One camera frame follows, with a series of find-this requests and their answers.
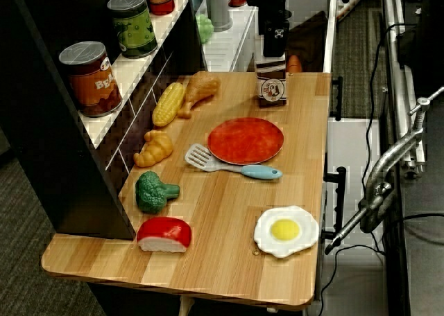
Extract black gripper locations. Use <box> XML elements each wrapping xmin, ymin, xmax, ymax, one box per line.
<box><xmin>258</xmin><ymin>9</ymin><xmax>291</xmax><ymax>58</ymax></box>

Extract chocolate milk carton toy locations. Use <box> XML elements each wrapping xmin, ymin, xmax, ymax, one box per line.
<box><xmin>255</xmin><ymin>35</ymin><xmax>289</xmax><ymax>108</ymax></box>

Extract orange toy carrot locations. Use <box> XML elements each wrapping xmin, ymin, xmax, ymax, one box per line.
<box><xmin>287</xmin><ymin>55</ymin><xmax>304</xmax><ymax>73</ymax></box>

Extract grey toy faucet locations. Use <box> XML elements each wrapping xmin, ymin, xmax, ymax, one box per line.
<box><xmin>205</xmin><ymin>0</ymin><xmax>234</xmax><ymax>32</ymax></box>

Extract light green toy grapes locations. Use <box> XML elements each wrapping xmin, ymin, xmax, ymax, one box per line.
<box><xmin>195</xmin><ymin>13</ymin><xmax>215</xmax><ymax>45</ymax></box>

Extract dark grey kitchen divider panel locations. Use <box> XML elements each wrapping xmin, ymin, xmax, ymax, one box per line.
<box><xmin>173</xmin><ymin>0</ymin><xmax>209</xmax><ymax>73</ymax></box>

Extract toy chicken drumstick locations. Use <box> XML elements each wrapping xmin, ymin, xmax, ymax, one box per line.
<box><xmin>176</xmin><ymin>71</ymin><xmax>222</xmax><ymax>119</ymax></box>

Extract red round toy plate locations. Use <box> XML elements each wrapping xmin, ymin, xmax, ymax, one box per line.
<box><xmin>207</xmin><ymin>117</ymin><xmax>285</xmax><ymax>166</ymax></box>

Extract yellow toy corn cob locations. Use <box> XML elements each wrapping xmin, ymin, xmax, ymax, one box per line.
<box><xmin>151</xmin><ymin>82</ymin><xmax>187</xmax><ymax>128</ymax></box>

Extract white tiled kitchen shelf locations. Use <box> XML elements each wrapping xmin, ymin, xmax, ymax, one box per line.
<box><xmin>76</xmin><ymin>0</ymin><xmax>190</xmax><ymax>149</ymax></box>

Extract green peas toy can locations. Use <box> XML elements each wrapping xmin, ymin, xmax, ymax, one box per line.
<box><xmin>106</xmin><ymin>0</ymin><xmax>159</xmax><ymax>59</ymax></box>

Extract toy croissant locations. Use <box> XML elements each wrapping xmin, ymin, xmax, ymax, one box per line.
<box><xmin>133</xmin><ymin>130</ymin><xmax>174</xmax><ymax>168</ymax></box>

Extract grey metal clamp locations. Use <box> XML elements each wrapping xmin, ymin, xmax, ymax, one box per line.
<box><xmin>324</xmin><ymin>86</ymin><xmax>444</xmax><ymax>255</ymax></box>

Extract toy fried egg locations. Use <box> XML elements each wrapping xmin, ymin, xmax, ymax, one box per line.
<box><xmin>253</xmin><ymin>205</ymin><xmax>320</xmax><ymax>258</ymax></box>

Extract orange beans toy can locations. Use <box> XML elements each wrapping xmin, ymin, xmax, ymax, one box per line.
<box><xmin>58</xmin><ymin>41</ymin><xmax>123</xmax><ymax>118</ymax></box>

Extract green toy broccoli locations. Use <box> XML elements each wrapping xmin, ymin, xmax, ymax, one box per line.
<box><xmin>135</xmin><ymin>170</ymin><xmax>181</xmax><ymax>213</ymax></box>

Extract red white sushi piece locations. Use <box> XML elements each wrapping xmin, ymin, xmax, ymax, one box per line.
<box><xmin>136</xmin><ymin>216</ymin><xmax>193</xmax><ymax>254</ymax></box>

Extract black kitchen end panel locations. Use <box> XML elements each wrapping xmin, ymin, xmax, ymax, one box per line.
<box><xmin>0</xmin><ymin>0</ymin><xmax>137</xmax><ymax>241</ymax></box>

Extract thin black floor cable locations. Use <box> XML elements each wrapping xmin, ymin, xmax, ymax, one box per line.
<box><xmin>318</xmin><ymin>212</ymin><xmax>444</xmax><ymax>305</ymax></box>
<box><xmin>359</xmin><ymin>23</ymin><xmax>417</xmax><ymax>199</ymax></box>

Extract grey spatula with blue handle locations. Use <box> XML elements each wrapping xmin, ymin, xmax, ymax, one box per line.
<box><xmin>184</xmin><ymin>143</ymin><xmax>283</xmax><ymax>181</ymax></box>

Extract aluminium frame rail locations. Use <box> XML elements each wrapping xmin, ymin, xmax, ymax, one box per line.
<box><xmin>380</xmin><ymin>0</ymin><xmax>428</xmax><ymax>173</ymax></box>

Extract black cabinet handle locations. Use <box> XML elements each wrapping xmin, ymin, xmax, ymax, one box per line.
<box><xmin>321</xmin><ymin>166</ymin><xmax>348</xmax><ymax>241</ymax></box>

